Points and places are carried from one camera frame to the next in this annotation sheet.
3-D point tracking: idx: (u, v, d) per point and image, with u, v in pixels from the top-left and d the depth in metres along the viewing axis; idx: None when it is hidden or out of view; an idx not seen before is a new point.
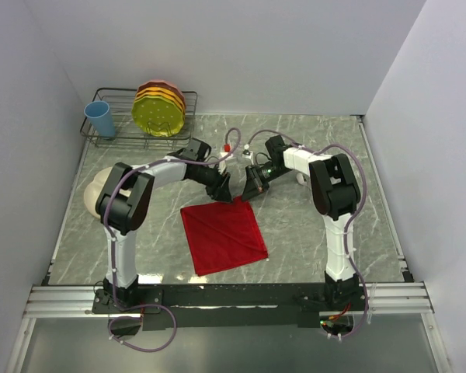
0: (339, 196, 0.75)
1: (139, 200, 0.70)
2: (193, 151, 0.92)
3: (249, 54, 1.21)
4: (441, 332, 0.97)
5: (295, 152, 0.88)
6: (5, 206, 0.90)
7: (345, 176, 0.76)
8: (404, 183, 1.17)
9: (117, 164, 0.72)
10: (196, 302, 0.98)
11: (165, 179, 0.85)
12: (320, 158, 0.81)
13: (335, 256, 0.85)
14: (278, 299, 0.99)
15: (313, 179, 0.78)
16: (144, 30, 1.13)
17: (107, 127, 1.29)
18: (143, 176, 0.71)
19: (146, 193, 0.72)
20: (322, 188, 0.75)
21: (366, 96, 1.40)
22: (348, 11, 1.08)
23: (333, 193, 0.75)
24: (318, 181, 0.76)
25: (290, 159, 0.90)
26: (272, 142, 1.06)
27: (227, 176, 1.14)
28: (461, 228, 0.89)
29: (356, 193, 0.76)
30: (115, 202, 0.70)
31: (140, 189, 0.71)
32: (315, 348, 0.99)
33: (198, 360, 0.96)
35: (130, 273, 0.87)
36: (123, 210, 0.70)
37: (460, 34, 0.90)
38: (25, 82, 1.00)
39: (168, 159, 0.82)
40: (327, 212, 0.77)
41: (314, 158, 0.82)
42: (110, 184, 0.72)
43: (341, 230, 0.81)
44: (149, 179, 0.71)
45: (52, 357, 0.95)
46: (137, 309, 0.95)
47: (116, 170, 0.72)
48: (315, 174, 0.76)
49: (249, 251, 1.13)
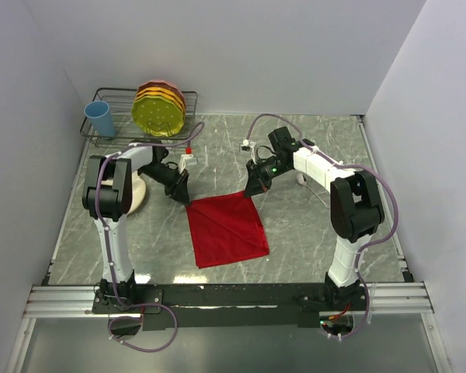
0: (361, 218, 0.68)
1: (124, 183, 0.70)
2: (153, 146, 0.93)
3: (250, 54, 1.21)
4: (441, 332, 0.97)
5: (308, 158, 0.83)
6: (5, 204, 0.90)
7: (370, 196, 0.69)
8: (403, 183, 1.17)
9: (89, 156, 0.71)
10: (196, 303, 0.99)
11: (137, 165, 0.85)
12: (339, 172, 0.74)
13: (342, 268, 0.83)
14: (278, 299, 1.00)
15: (335, 200, 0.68)
16: (144, 31, 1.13)
17: (107, 127, 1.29)
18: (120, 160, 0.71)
19: (128, 176, 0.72)
20: (346, 212, 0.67)
21: (366, 96, 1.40)
22: (348, 11, 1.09)
23: (356, 217, 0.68)
24: (341, 204, 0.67)
25: (301, 162, 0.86)
26: (278, 137, 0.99)
27: (186, 175, 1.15)
28: (461, 227, 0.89)
29: (380, 214, 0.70)
30: (102, 192, 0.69)
31: (123, 174, 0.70)
32: (315, 348, 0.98)
33: (198, 360, 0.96)
35: (127, 266, 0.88)
36: (112, 196, 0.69)
37: (461, 32, 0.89)
38: (24, 82, 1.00)
39: (135, 144, 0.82)
40: (346, 235, 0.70)
41: (333, 172, 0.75)
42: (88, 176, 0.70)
43: (356, 249, 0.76)
44: (127, 162, 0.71)
45: (52, 358, 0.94)
46: (137, 309, 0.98)
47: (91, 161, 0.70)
48: (339, 196, 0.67)
49: (251, 246, 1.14)
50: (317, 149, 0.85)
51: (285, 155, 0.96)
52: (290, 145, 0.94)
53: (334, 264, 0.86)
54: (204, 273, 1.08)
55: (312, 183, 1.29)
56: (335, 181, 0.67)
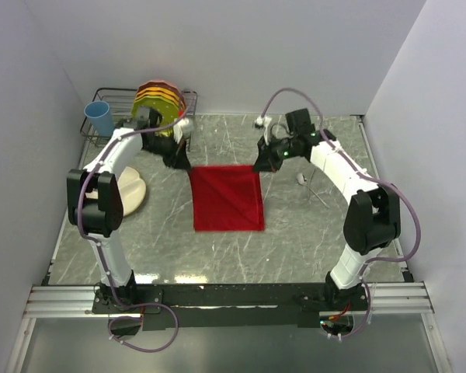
0: (377, 233, 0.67)
1: (109, 201, 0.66)
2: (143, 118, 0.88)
3: (250, 54, 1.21)
4: (441, 332, 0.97)
5: (328, 155, 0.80)
6: (5, 205, 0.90)
7: (390, 214, 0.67)
8: (403, 182, 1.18)
9: (69, 175, 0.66)
10: (196, 302, 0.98)
11: (125, 159, 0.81)
12: (361, 183, 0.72)
13: (346, 270, 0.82)
14: (278, 299, 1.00)
15: (354, 214, 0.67)
16: (144, 31, 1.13)
17: (107, 127, 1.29)
18: (103, 176, 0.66)
19: (114, 191, 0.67)
20: (363, 228, 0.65)
21: (366, 96, 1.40)
22: (347, 12, 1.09)
23: (373, 232, 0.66)
24: (359, 220, 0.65)
25: (321, 158, 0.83)
26: (297, 121, 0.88)
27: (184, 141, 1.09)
28: (461, 227, 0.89)
29: (397, 231, 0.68)
30: (88, 211, 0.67)
31: (106, 193, 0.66)
32: (315, 348, 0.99)
33: (198, 360, 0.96)
35: (125, 271, 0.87)
36: (98, 216, 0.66)
37: (461, 33, 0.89)
38: (24, 83, 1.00)
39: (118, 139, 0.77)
40: (358, 247, 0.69)
41: (355, 181, 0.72)
42: (71, 196, 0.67)
43: (363, 261, 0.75)
44: (110, 178, 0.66)
45: (52, 358, 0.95)
46: (137, 309, 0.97)
47: (72, 180, 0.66)
48: (358, 210, 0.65)
49: (249, 218, 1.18)
50: (341, 147, 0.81)
51: (301, 144, 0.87)
52: (309, 137, 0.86)
53: (338, 266, 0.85)
54: (204, 273, 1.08)
55: (312, 183, 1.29)
56: (357, 196, 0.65)
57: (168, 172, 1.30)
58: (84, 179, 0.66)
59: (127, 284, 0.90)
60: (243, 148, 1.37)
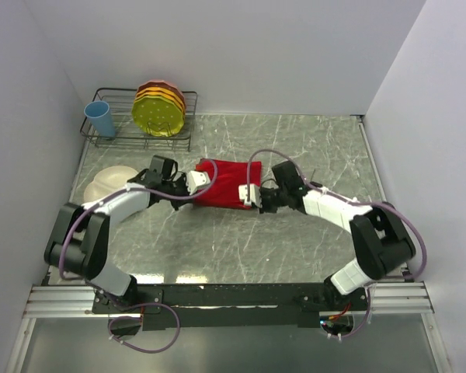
0: (391, 254, 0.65)
1: (93, 245, 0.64)
2: (156, 172, 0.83)
3: (250, 54, 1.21)
4: (441, 332, 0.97)
5: (320, 200, 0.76)
6: (5, 204, 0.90)
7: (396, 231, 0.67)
8: (404, 182, 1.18)
9: (65, 208, 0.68)
10: (196, 303, 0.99)
11: (127, 210, 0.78)
12: (356, 209, 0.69)
13: (349, 282, 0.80)
14: (278, 299, 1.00)
15: (359, 241, 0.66)
16: (144, 31, 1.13)
17: (107, 128, 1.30)
18: (96, 217, 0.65)
19: (102, 235, 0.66)
20: (375, 252, 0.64)
21: (366, 96, 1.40)
22: (347, 11, 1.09)
23: (385, 255, 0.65)
24: (369, 245, 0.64)
25: (313, 206, 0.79)
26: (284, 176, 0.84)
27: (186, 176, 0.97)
28: (461, 228, 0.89)
29: (409, 248, 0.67)
30: (69, 250, 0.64)
31: (93, 233, 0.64)
32: (315, 348, 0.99)
33: (198, 360, 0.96)
35: (121, 284, 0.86)
36: (78, 258, 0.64)
37: (461, 33, 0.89)
38: (24, 82, 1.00)
39: (126, 189, 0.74)
40: (376, 274, 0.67)
41: (349, 210, 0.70)
42: (60, 231, 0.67)
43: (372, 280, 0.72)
44: (102, 219, 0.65)
45: (52, 358, 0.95)
46: (137, 309, 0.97)
47: (67, 214, 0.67)
48: (362, 235, 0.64)
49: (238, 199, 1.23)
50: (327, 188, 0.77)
51: (293, 200, 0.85)
52: (297, 191, 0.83)
53: (341, 275, 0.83)
54: (203, 273, 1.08)
55: None
56: (355, 219, 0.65)
57: None
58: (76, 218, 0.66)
59: (123, 295, 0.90)
60: (243, 148, 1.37)
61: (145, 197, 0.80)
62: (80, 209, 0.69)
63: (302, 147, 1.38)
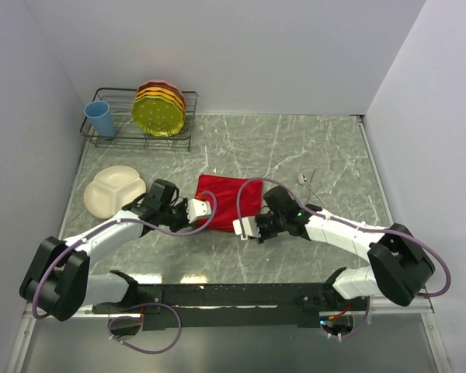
0: (413, 278, 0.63)
1: (69, 287, 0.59)
2: (155, 198, 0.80)
3: (250, 55, 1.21)
4: (441, 332, 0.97)
5: (325, 226, 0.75)
6: (5, 204, 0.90)
7: (414, 254, 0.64)
8: (404, 183, 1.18)
9: (46, 242, 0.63)
10: (196, 303, 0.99)
11: (119, 242, 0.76)
12: (367, 235, 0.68)
13: (353, 290, 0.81)
14: (278, 299, 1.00)
15: (380, 272, 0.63)
16: (144, 31, 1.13)
17: (107, 128, 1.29)
18: (76, 256, 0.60)
19: (80, 277, 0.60)
20: (399, 281, 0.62)
21: (366, 96, 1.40)
22: (347, 12, 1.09)
23: (409, 280, 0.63)
24: (392, 275, 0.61)
25: (318, 232, 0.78)
26: (278, 203, 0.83)
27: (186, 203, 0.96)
28: (461, 228, 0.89)
29: (429, 266, 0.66)
30: (43, 290, 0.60)
31: (71, 275, 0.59)
32: (315, 348, 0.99)
33: (198, 360, 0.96)
35: (116, 293, 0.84)
36: (51, 298, 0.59)
37: (461, 33, 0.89)
38: (24, 81, 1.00)
39: (117, 220, 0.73)
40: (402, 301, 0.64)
41: (361, 236, 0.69)
42: (38, 265, 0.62)
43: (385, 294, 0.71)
44: (81, 260, 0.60)
45: (53, 358, 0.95)
46: (137, 309, 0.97)
47: (46, 249, 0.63)
48: (384, 266, 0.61)
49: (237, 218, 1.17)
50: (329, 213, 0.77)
51: (294, 228, 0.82)
52: (297, 217, 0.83)
53: (343, 281, 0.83)
54: (203, 273, 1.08)
55: (312, 183, 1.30)
56: (373, 251, 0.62)
57: (168, 172, 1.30)
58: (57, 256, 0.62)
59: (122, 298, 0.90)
60: (243, 148, 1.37)
61: (136, 231, 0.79)
62: (62, 245, 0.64)
63: (302, 147, 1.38)
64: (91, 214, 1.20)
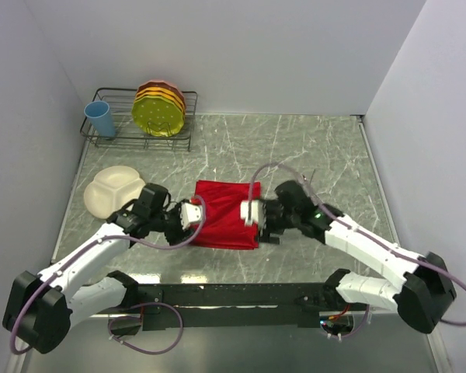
0: (439, 310, 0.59)
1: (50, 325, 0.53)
2: (145, 206, 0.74)
3: (250, 54, 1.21)
4: (441, 332, 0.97)
5: (349, 239, 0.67)
6: (5, 204, 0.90)
7: (444, 284, 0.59)
8: (404, 182, 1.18)
9: (18, 279, 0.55)
10: (196, 303, 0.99)
11: (103, 262, 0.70)
12: (398, 261, 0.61)
13: (361, 296, 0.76)
14: (278, 299, 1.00)
15: (409, 303, 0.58)
16: (144, 31, 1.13)
17: (107, 128, 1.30)
18: (52, 293, 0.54)
19: (60, 311, 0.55)
20: (426, 313, 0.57)
21: (366, 96, 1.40)
22: (347, 11, 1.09)
23: (434, 312, 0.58)
24: (422, 306, 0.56)
25: (338, 243, 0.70)
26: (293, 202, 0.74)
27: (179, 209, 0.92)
28: (460, 228, 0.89)
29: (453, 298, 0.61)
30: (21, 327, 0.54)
31: (47, 315, 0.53)
32: (315, 348, 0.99)
33: (198, 360, 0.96)
35: (115, 298, 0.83)
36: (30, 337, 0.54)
37: (461, 33, 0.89)
38: (24, 81, 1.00)
39: (99, 239, 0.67)
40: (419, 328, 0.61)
41: (391, 260, 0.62)
42: (13, 303, 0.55)
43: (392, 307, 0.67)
44: (57, 298, 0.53)
45: (53, 358, 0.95)
46: (137, 309, 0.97)
47: (19, 287, 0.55)
48: (417, 301, 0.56)
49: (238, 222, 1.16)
50: (357, 224, 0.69)
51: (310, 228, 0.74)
52: (314, 218, 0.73)
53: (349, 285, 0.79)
54: (203, 273, 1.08)
55: (312, 183, 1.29)
56: (408, 284, 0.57)
57: (168, 172, 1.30)
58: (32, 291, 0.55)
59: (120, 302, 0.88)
60: (242, 148, 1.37)
61: (122, 245, 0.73)
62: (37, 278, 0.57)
63: (302, 147, 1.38)
64: (91, 214, 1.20)
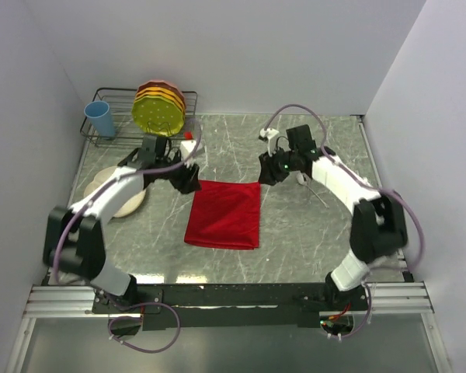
0: (385, 243, 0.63)
1: (88, 248, 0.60)
2: (149, 151, 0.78)
3: (250, 54, 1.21)
4: (441, 332, 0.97)
5: (328, 171, 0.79)
6: (5, 204, 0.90)
7: (394, 219, 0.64)
8: (403, 182, 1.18)
9: (51, 213, 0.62)
10: (196, 303, 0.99)
11: (122, 200, 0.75)
12: (363, 193, 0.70)
13: (348, 277, 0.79)
14: (278, 299, 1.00)
15: (357, 224, 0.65)
16: (144, 31, 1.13)
17: (107, 127, 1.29)
18: (86, 221, 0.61)
19: (95, 238, 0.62)
20: (367, 233, 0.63)
21: (366, 96, 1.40)
22: (347, 11, 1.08)
23: (378, 238, 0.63)
24: (363, 224, 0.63)
25: (321, 174, 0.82)
26: (297, 137, 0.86)
27: (194, 167, 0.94)
28: (460, 228, 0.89)
29: (405, 241, 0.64)
30: (62, 256, 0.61)
31: (85, 238, 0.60)
32: (315, 348, 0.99)
33: (198, 360, 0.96)
35: (121, 284, 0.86)
36: (73, 262, 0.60)
37: (461, 33, 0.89)
38: (24, 82, 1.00)
39: (117, 179, 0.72)
40: (365, 256, 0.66)
41: (354, 193, 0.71)
42: (52, 235, 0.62)
43: (366, 266, 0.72)
44: (92, 223, 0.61)
45: (53, 358, 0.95)
46: (137, 309, 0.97)
47: (56, 219, 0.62)
48: (362, 221, 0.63)
49: (236, 224, 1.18)
50: (340, 160, 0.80)
51: (303, 162, 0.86)
52: (310, 153, 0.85)
53: (337, 268, 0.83)
54: (203, 273, 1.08)
55: (312, 183, 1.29)
56: (359, 204, 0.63)
57: None
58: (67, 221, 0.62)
59: (123, 294, 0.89)
60: (243, 148, 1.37)
61: (138, 181, 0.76)
62: (70, 214, 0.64)
63: None
64: None
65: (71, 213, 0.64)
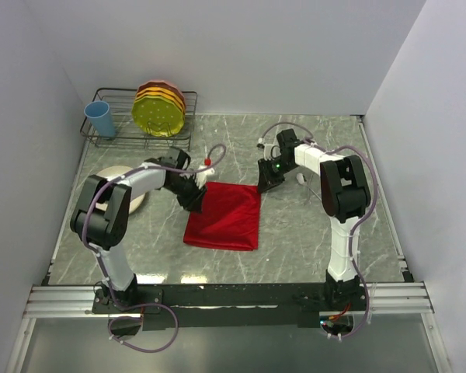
0: (349, 199, 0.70)
1: (117, 214, 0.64)
2: (172, 158, 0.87)
3: (249, 54, 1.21)
4: (441, 332, 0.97)
5: (307, 149, 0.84)
6: (5, 206, 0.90)
7: (356, 177, 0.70)
8: (403, 182, 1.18)
9: (90, 178, 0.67)
10: (196, 302, 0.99)
11: (145, 186, 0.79)
12: (331, 158, 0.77)
13: (337, 256, 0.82)
14: (278, 299, 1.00)
15: (323, 181, 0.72)
16: (144, 32, 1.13)
17: (107, 127, 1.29)
18: (119, 188, 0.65)
19: (124, 206, 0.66)
20: (332, 189, 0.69)
21: (366, 96, 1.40)
22: (346, 11, 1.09)
23: (342, 195, 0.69)
24: (328, 181, 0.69)
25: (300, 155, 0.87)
26: (284, 136, 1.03)
27: (203, 189, 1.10)
28: (460, 228, 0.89)
29: (367, 197, 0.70)
30: (92, 219, 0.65)
31: (117, 203, 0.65)
32: (315, 348, 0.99)
33: (197, 360, 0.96)
35: (125, 276, 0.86)
36: (100, 226, 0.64)
37: (461, 33, 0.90)
38: (24, 82, 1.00)
39: (146, 167, 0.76)
40: (334, 214, 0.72)
41: (325, 158, 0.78)
42: (85, 199, 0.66)
43: (347, 233, 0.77)
44: (125, 190, 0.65)
45: (52, 358, 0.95)
46: (137, 309, 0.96)
47: (91, 183, 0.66)
48: (325, 175, 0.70)
49: (236, 224, 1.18)
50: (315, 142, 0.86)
51: (288, 151, 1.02)
52: (293, 144, 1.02)
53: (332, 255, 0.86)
54: (203, 273, 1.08)
55: (312, 183, 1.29)
56: (324, 162, 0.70)
57: None
58: (99, 188, 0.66)
59: (124, 291, 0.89)
60: (243, 148, 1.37)
61: (161, 176, 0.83)
62: (103, 181, 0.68)
63: None
64: None
65: (106, 181, 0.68)
